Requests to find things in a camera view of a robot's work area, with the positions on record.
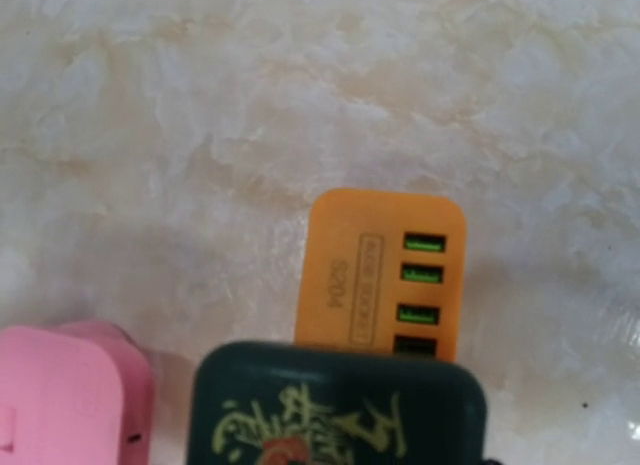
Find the pink charger plug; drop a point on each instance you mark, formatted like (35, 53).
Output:
(77, 393)

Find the orange power strip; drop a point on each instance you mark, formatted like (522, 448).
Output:
(383, 273)

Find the dark green cube adapter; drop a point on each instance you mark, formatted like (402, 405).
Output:
(268, 403)

